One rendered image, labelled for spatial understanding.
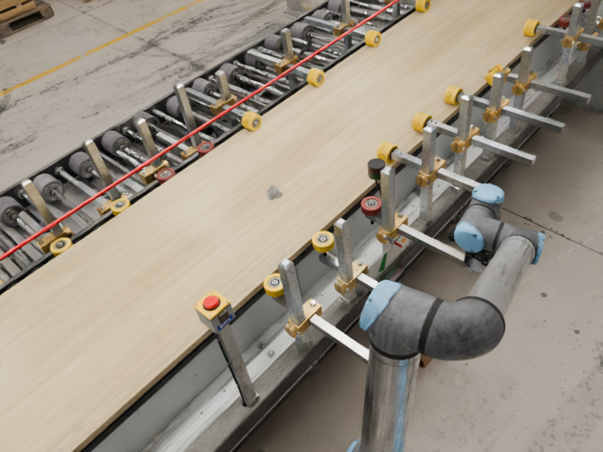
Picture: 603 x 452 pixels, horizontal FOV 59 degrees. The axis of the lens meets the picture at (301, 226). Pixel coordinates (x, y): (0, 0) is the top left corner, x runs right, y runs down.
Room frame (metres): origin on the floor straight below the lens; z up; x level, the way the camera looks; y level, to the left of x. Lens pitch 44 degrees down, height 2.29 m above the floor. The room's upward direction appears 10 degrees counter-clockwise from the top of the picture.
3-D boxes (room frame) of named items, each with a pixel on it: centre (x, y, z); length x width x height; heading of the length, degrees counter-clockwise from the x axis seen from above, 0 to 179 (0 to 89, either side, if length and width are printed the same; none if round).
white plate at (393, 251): (1.32, -0.31, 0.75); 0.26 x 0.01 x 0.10; 130
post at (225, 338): (0.86, 0.26, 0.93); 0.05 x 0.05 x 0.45; 40
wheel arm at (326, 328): (1.01, -0.01, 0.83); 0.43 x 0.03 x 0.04; 40
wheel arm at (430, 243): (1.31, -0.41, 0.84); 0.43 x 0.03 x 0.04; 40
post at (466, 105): (1.68, -0.70, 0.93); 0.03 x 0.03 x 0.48; 40
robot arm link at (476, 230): (1.03, -0.50, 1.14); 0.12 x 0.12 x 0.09; 52
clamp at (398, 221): (1.37, -0.33, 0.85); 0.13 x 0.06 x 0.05; 130
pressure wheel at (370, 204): (1.46, -0.28, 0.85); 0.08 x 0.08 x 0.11
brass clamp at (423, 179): (1.53, -0.52, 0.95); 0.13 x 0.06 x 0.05; 130
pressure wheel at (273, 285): (1.16, 0.12, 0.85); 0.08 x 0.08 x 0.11
